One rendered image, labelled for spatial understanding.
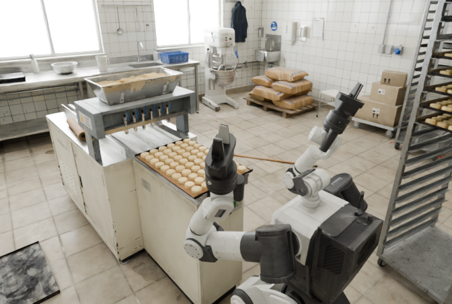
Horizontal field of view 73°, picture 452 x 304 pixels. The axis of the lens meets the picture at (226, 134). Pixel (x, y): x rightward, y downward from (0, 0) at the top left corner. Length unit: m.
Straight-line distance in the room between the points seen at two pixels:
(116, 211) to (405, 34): 4.38
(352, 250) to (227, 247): 0.37
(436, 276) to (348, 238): 1.56
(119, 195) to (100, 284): 0.64
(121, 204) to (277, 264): 1.44
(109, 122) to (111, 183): 0.39
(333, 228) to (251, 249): 0.26
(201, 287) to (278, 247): 1.05
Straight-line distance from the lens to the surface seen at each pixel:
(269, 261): 0.95
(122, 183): 2.12
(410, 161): 2.20
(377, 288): 2.51
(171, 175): 1.67
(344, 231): 1.04
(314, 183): 1.04
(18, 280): 2.71
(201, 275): 1.87
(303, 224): 1.02
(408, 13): 5.15
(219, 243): 1.05
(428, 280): 2.49
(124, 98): 2.02
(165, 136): 2.23
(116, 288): 2.40
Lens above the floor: 1.74
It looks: 23 degrees down
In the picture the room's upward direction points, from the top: straight up
